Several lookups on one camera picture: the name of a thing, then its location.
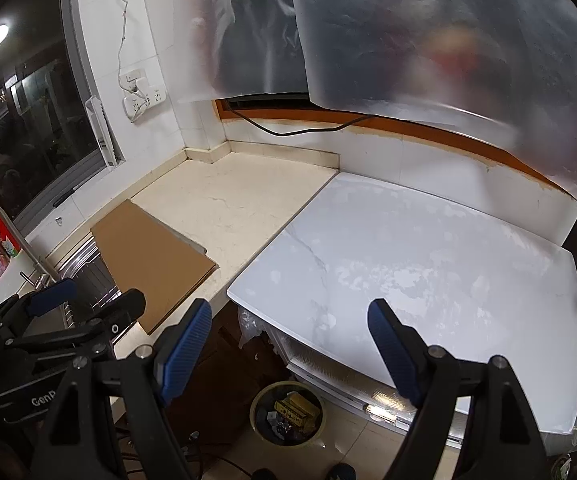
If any translucent plastic sheet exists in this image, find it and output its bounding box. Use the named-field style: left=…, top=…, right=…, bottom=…
left=171, top=0, right=577, bottom=199

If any brown cardboard sheet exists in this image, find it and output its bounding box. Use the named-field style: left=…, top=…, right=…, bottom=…
left=91, top=200, right=217, bottom=334

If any black power cable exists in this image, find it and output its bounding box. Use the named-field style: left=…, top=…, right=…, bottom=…
left=225, top=106, right=375, bottom=138

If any round trash bin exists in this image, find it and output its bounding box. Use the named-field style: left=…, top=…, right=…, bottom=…
left=249, top=380, right=327, bottom=448

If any white wall socket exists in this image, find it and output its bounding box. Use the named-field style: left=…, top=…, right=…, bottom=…
left=118, top=68, right=167, bottom=124

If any yellow long narrow box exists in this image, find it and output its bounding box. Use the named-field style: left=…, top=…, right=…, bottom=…
left=274, top=391, right=321, bottom=434

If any window with grey frame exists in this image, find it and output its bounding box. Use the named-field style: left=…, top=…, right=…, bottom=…
left=0, top=0, right=107, bottom=234

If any steel dish rack sink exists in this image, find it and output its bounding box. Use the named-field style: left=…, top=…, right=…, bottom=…
left=27, top=235, right=119, bottom=335

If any crumpled clear plastic bag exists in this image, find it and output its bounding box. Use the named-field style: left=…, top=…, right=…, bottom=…
left=238, top=307, right=267, bottom=349

